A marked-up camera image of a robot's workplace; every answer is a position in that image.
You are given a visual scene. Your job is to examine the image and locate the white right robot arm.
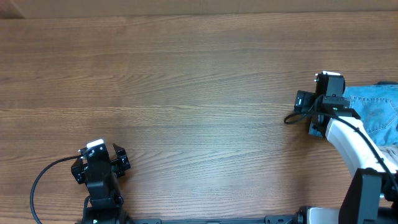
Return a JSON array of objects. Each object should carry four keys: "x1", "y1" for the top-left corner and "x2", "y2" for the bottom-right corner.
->
[{"x1": 292, "y1": 71, "x2": 397, "y2": 224}]

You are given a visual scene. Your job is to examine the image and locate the dark navy garment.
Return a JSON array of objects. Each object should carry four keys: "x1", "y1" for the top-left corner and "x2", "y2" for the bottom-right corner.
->
[{"x1": 377, "y1": 81, "x2": 398, "y2": 85}]

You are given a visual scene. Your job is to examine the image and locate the beige crumpled garment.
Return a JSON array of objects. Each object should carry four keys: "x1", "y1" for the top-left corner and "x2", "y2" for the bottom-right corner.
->
[{"x1": 379, "y1": 146, "x2": 398, "y2": 165}]

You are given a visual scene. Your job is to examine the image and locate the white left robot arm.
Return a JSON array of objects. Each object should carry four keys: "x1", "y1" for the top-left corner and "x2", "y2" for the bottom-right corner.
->
[{"x1": 71, "y1": 139, "x2": 131, "y2": 224}]

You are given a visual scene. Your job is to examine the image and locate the blue denim jeans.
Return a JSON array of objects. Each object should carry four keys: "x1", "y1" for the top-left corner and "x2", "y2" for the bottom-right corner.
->
[{"x1": 342, "y1": 84, "x2": 397, "y2": 146}]

